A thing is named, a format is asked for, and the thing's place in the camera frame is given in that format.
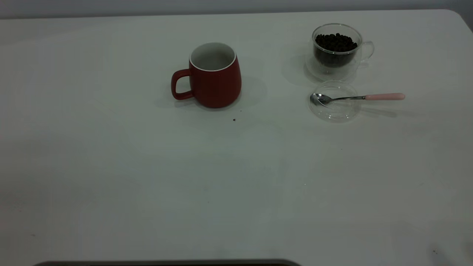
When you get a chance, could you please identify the red ceramic mug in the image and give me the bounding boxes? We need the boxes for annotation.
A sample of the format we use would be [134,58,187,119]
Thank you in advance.
[171,42,242,109]

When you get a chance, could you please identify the pink handled metal spoon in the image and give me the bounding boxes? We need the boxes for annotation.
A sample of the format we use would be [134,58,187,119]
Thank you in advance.
[310,92,406,106]

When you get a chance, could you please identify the dark coffee beans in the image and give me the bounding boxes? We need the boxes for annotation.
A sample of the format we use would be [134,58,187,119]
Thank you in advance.
[315,33,358,68]

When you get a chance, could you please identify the clear glass handled cup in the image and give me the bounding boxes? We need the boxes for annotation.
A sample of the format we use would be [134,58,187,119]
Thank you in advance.
[305,23,375,82]

